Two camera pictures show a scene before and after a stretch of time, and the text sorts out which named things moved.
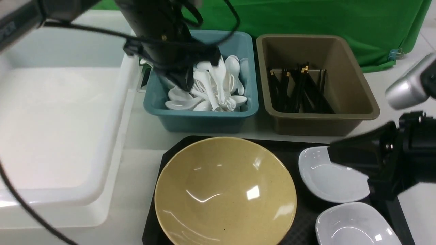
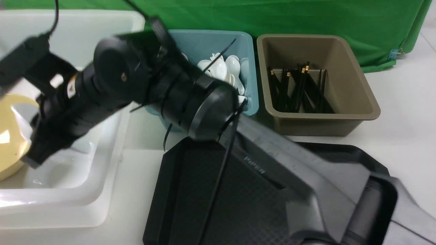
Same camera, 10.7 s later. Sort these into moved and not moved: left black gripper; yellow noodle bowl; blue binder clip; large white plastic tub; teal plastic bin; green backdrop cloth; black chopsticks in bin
Moved: left black gripper; yellow noodle bowl
Not moved: green backdrop cloth; blue binder clip; teal plastic bin; large white plastic tub; black chopsticks in bin
